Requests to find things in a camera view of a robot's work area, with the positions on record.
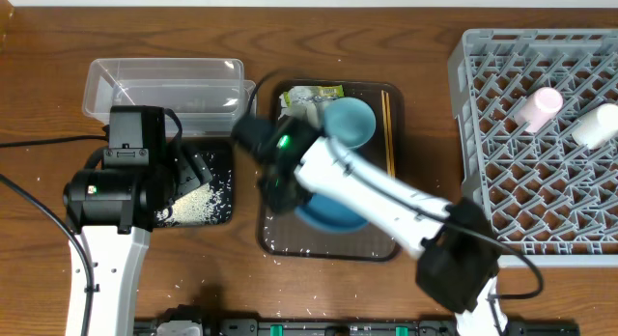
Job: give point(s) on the pile of white rice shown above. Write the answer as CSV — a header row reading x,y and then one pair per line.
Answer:
x,y
200,201

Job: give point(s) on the light blue small bowl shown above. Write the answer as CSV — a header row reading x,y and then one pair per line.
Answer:
x,y
351,121

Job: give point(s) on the cream white cup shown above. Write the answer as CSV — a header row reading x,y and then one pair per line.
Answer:
x,y
597,126

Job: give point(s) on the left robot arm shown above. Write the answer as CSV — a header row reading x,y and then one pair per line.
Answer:
x,y
112,206

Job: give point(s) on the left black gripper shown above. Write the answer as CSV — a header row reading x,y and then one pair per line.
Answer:
x,y
193,169

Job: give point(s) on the black plastic bin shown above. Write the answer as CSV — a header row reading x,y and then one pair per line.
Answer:
x,y
217,191

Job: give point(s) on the grey dishwasher rack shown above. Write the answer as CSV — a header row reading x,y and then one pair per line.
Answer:
x,y
544,194

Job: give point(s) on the wooden chopstick right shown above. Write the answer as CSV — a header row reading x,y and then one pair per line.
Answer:
x,y
390,133

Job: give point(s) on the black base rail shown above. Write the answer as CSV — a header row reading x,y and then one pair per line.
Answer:
x,y
191,320

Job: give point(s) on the dark brown serving tray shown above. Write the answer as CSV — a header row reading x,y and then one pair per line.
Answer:
x,y
286,235

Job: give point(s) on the pink plastic cup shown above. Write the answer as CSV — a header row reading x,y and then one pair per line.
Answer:
x,y
539,108

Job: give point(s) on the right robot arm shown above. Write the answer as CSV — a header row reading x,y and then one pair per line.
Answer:
x,y
452,243

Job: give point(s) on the dark blue plate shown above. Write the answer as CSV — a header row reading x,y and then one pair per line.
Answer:
x,y
327,215

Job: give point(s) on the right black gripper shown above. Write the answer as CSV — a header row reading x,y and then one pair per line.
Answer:
x,y
280,203

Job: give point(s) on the clear plastic bin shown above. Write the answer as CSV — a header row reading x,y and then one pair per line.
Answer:
x,y
207,94

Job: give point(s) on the crumpled white green wrapper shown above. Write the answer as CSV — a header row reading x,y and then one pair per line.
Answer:
x,y
309,102

